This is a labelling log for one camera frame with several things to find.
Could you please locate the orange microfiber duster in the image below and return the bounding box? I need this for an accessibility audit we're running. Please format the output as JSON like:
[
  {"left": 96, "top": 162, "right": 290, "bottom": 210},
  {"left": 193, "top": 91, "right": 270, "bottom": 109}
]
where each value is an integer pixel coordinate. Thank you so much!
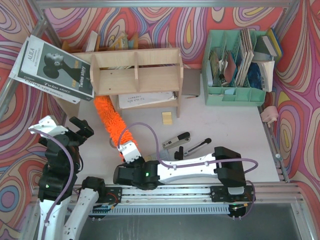
[{"left": 93, "top": 95, "right": 137, "bottom": 147}]

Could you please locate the large black-cover book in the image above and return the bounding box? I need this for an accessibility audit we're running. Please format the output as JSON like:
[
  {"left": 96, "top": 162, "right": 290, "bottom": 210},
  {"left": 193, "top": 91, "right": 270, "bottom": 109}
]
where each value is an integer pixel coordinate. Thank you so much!
[{"left": 9, "top": 35, "right": 95, "bottom": 104}]

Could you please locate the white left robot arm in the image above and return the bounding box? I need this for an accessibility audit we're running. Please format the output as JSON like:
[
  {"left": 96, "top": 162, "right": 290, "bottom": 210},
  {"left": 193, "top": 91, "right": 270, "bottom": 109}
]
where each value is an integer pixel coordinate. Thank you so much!
[{"left": 30, "top": 115, "right": 107, "bottom": 240}]

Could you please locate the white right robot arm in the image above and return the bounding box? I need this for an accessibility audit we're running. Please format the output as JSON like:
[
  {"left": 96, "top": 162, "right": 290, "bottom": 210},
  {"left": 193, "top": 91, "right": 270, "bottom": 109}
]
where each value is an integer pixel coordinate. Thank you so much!
[{"left": 113, "top": 146, "right": 246, "bottom": 191}]

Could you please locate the wooden bookshelf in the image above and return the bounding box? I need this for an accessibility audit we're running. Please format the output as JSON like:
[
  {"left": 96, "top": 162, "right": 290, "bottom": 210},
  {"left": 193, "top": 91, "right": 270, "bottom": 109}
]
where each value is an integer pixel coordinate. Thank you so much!
[{"left": 89, "top": 48, "right": 185, "bottom": 122}]

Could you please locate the gold scientific calculator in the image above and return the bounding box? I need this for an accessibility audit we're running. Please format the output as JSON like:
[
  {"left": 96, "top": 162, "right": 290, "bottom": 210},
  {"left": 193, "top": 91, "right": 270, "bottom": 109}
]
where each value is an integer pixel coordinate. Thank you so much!
[{"left": 144, "top": 149, "right": 174, "bottom": 162}]

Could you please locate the wooden book stand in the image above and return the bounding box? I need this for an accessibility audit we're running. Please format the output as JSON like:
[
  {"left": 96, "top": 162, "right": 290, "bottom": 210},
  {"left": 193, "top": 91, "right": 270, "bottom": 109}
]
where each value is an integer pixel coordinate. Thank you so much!
[{"left": 53, "top": 31, "right": 140, "bottom": 118}]

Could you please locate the black plastic clip piece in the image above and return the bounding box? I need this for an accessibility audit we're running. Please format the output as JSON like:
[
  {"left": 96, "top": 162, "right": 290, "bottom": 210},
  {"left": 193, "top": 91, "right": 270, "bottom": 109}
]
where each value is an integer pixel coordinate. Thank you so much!
[{"left": 174, "top": 146, "right": 184, "bottom": 161}]

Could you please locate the grey and black stapler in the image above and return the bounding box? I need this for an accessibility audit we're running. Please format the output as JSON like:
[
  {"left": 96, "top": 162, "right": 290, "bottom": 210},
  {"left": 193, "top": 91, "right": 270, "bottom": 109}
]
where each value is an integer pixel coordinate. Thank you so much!
[{"left": 162, "top": 132, "right": 191, "bottom": 150}]

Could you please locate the yellow sticky note pad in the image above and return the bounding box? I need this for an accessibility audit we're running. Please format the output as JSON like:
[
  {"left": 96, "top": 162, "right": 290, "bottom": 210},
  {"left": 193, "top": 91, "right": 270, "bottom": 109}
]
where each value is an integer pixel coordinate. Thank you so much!
[{"left": 162, "top": 111, "right": 173, "bottom": 125}]

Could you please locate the white paper booklet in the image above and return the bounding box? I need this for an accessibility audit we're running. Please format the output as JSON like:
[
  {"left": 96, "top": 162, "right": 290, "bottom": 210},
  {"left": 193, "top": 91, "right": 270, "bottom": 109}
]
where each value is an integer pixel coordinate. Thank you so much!
[{"left": 118, "top": 91, "right": 177, "bottom": 109}]

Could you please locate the black stapler remover tool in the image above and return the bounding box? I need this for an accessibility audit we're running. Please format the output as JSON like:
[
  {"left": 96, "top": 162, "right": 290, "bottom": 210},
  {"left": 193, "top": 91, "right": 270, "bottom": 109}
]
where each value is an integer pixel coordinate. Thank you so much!
[{"left": 183, "top": 138, "right": 212, "bottom": 157}]

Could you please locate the pencil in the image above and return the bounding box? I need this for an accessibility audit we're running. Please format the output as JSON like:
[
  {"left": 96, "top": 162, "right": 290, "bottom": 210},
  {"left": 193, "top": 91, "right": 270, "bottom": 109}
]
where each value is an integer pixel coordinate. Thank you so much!
[{"left": 185, "top": 95, "right": 199, "bottom": 99}]

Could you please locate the grey notebook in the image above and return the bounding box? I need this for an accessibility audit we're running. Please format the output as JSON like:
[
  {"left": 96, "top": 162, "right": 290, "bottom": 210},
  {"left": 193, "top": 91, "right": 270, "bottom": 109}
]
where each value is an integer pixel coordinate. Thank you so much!
[{"left": 182, "top": 68, "right": 201, "bottom": 96}]

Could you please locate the red brown booklet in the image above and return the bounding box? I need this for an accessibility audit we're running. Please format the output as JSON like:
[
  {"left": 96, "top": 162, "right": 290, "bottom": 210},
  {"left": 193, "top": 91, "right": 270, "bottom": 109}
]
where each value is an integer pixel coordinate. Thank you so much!
[{"left": 223, "top": 51, "right": 237, "bottom": 84}]

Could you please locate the pink plastic piggy toy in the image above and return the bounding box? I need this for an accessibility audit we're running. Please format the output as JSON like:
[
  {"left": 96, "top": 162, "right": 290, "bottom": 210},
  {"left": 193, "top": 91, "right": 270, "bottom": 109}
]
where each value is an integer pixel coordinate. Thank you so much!
[{"left": 260, "top": 105, "right": 279, "bottom": 127}]

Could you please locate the green desk organizer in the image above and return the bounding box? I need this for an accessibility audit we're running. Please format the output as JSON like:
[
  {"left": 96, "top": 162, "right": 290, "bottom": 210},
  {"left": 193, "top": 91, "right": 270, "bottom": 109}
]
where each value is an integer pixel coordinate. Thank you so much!
[{"left": 201, "top": 28, "right": 266, "bottom": 107}]

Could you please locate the blue and yellow book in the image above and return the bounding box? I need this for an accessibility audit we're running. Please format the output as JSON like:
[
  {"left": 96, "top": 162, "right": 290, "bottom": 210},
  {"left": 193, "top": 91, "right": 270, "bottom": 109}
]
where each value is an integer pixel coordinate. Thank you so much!
[{"left": 254, "top": 28, "right": 283, "bottom": 59}]

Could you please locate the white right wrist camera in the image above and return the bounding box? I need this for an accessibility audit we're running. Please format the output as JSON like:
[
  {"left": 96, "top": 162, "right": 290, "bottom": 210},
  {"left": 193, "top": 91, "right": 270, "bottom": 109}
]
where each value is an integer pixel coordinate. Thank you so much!
[{"left": 117, "top": 141, "right": 145, "bottom": 165}]

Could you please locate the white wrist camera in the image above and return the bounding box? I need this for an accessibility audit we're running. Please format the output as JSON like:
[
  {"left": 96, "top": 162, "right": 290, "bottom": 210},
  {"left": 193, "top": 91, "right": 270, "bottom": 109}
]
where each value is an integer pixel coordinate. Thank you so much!
[
  {"left": 28, "top": 115, "right": 69, "bottom": 137},
  {"left": 117, "top": 141, "right": 145, "bottom": 165}
]

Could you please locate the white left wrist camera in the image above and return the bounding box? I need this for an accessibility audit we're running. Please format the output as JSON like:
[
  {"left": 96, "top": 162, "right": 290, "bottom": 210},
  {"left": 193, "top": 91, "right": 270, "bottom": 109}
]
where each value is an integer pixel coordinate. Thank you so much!
[{"left": 28, "top": 115, "right": 69, "bottom": 137}]

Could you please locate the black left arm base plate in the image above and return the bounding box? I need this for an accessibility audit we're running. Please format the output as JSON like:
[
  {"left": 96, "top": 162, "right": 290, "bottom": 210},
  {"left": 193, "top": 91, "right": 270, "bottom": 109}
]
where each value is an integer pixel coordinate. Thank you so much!
[{"left": 87, "top": 186, "right": 123, "bottom": 222}]

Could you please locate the aluminium front rail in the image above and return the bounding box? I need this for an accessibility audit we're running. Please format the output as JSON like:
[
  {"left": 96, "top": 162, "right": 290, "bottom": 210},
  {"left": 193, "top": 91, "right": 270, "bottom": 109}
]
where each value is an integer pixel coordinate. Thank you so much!
[{"left": 106, "top": 181, "right": 305, "bottom": 206}]

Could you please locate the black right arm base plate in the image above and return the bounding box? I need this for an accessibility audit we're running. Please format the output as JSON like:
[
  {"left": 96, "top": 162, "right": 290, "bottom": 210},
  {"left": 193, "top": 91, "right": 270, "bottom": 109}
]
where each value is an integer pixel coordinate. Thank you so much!
[{"left": 209, "top": 181, "right": 257, "bottom": 221}]

